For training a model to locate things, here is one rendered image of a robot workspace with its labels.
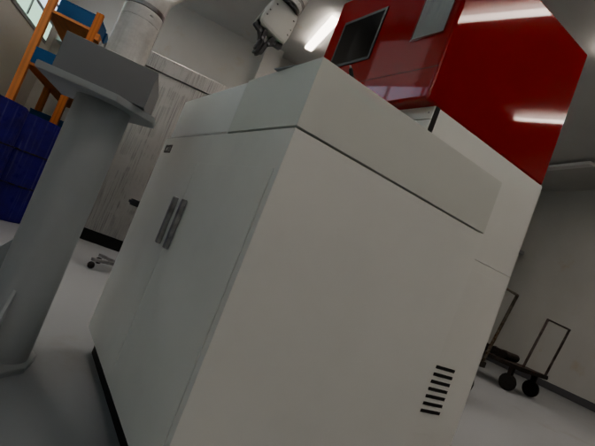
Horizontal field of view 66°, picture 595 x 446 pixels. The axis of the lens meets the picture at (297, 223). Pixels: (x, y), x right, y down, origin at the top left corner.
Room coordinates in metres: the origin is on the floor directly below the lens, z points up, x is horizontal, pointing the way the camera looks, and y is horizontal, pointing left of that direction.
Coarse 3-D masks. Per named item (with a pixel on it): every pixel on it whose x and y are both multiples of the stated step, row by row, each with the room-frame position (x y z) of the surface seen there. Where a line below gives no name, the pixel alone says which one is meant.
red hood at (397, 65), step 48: (384, 0) 1.84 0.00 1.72; (432, 0) 1.57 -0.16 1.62; (480, 0) 1.48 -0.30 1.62; (528, 0) 1.59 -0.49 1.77; (336, 48) 2.04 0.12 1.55; (384, 48) 1.73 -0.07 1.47; (432, 48) 1.50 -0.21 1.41; (480, 48) 1.52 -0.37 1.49; (528, 48) 1.64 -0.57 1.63; (576, 48) 1.78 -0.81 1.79; (384, 96) 1.63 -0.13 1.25; (432, 96) 1.46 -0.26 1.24; (480, 96) 1.56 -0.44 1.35; (528, 96) 1.69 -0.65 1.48; (528, 144) 1.74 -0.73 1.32
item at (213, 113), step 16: (208, 96) 1.40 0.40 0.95; (224, 96) 1.27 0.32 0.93; (240, 96) 1.16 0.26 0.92; (192, 112) 1.49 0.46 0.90; (208, 112) 1.34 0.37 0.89; (224, 112) 1.22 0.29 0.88; (176, 128) 1.59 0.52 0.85; (192, 128) 1.43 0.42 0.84; (208, 128) 1.29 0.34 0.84; (224, 128) 1.18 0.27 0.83
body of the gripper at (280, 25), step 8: (280, 0) 1.28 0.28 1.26; (272, 8) 1.28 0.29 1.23; (280, 8) 1.28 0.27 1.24; (288, 8) 1.29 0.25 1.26; (264, 16) 1.27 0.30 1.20; (272, 16) 1.28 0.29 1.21; (280, 16) 1.29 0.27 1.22; (288, 16) 1.30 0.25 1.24; (296, 16) 1.31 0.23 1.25; (264, 24) 1.27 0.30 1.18; (272, 24) 1.28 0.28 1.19; (280, 24) 1.29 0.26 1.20; (288, 24) 1.31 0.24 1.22; (272, 32) 1.29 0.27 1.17; (280, 32) 1.30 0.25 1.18; (288, 32) 1.31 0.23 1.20; (280, 40) 1.31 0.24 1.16
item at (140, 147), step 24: (168, 72) 4.30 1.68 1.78; (192, 72) 4.35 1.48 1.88; (168, 96) 4.34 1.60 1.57; (192, 96) 4.39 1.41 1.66; (168, 120) 4.36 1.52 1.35; (120, 144) 4.28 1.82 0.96; (144, 144) 4.33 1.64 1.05; (120, 168) 4.30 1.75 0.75; (144, 168) 4.35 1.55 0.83; (120, 192) 4.32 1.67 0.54; (96, 216) 4.29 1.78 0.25; (120, 216) 4.35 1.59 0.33; (96, 240) 4.35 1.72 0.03; (120, 240) 4.37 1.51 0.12
